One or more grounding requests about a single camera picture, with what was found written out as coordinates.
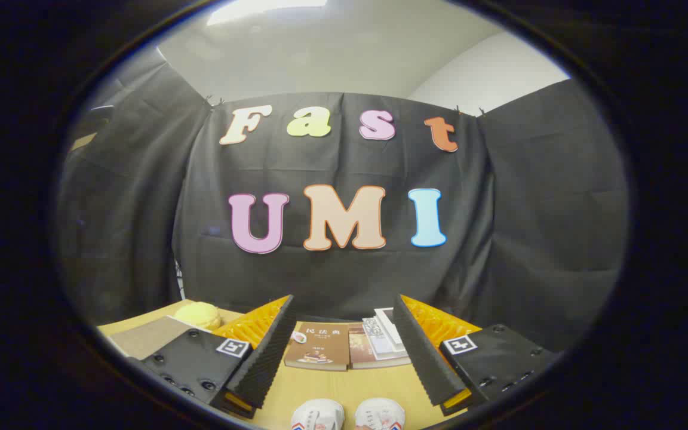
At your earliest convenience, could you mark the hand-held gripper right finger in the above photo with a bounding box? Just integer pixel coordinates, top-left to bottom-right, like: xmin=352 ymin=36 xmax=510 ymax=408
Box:
xmin=392 ymin=294 xmax=561 ymax=417

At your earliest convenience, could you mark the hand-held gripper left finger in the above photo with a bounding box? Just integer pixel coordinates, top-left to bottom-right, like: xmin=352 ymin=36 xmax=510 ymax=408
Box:
xmin=140 ymin=294 xmax=298 ymax=419

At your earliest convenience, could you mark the white canvas shoe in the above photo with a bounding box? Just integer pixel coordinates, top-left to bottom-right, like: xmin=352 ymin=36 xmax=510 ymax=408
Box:
xmin=290 ymin=398 xmax=345 ymax=430
xmin=354 ymin=397 xmax=406 ymax=430

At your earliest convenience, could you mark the beige fabric storage box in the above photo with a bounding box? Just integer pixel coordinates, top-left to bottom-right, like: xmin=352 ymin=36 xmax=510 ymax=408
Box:
xmin=108 ymin=315 xmax=213 ymax=361

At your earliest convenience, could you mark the brown illustrated book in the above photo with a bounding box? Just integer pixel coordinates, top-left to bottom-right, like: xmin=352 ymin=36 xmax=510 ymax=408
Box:
xmin=284 ymin=321 xmax=351 ymax=372

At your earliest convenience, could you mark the dark brown book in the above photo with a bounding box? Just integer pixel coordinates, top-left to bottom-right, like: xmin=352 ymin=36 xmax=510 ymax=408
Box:
xmin=347 ymin=324 xmax=411 ymax=370

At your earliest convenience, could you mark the yellow plush ball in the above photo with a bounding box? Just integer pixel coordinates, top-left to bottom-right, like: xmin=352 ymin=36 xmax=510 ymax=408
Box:
xmin=174 ymin=302 xmax=222 ymax=331

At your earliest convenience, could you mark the black backdrop cloth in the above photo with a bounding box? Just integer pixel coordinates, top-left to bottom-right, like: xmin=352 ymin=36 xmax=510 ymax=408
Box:
xmin=57 ymin=63 xmax=628 ymax=353

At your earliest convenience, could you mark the ceiling light panel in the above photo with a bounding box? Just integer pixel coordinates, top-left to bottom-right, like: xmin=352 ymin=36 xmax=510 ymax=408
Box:
xmin=207 ymin=0 xmax=328 ymax=26

